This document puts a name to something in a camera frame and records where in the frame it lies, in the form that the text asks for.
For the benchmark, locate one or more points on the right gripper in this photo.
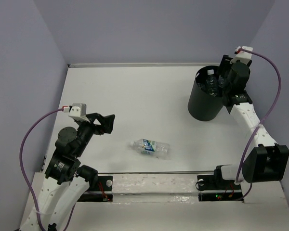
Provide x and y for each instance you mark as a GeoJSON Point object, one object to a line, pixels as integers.
{"type": "Point", "coordinates": [225, 64]}

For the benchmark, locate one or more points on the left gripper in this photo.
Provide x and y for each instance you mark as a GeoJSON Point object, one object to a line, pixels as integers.
{"type": "Point", "coordinates": [107, 121]}

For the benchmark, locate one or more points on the pepsi label clear bottle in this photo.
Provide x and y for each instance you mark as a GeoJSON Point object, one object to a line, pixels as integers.
{"type": "Point", "coordinates": [212, 85]}

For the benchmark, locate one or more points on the blue label clear bottle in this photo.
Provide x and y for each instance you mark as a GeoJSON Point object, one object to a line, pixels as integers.
{"type": "Point", "coordinates": [202, 86]}

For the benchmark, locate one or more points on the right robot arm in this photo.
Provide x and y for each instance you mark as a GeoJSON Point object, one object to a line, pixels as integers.
{"type": "Point", "coordinates": [263, 159]}

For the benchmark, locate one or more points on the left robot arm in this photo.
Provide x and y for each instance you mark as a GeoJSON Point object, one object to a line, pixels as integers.
{"type": "Point", "coordinates": [65, 179]}

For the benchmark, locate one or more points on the black cylindrical bin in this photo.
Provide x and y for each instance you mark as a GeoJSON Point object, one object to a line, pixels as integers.
{"type": "Point", "coordinates": [202, 106]}

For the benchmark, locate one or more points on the green label clear bottle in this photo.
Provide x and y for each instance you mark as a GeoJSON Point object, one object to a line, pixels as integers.
{"type": "Point", "coordinates": [152, 148]}

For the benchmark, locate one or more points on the white foam strip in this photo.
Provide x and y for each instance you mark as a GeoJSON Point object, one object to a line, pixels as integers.
{"type": "Point", "coordinates": [155, 183]}

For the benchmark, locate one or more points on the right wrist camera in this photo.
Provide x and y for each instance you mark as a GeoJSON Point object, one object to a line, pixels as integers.
{"type": "Point", "coordinates": [242, 55]}

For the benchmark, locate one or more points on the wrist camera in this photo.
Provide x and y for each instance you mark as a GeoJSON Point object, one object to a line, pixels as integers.
{"type": "Point", "coordinates": [242, 55]}
{"type": "Point", "coordinates": [78, 112]}

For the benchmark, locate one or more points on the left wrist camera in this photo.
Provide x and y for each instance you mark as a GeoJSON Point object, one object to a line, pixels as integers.
{"type": "Point", "coordinates": [78, 112]}

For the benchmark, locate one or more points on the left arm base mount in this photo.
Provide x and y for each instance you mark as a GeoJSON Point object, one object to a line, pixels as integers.
{"type": "Point", "coordinates": [101, 192]}

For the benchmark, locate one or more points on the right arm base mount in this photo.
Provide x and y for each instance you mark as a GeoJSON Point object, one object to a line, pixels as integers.
{"type": "Point", "coordinates": [212, 190]}

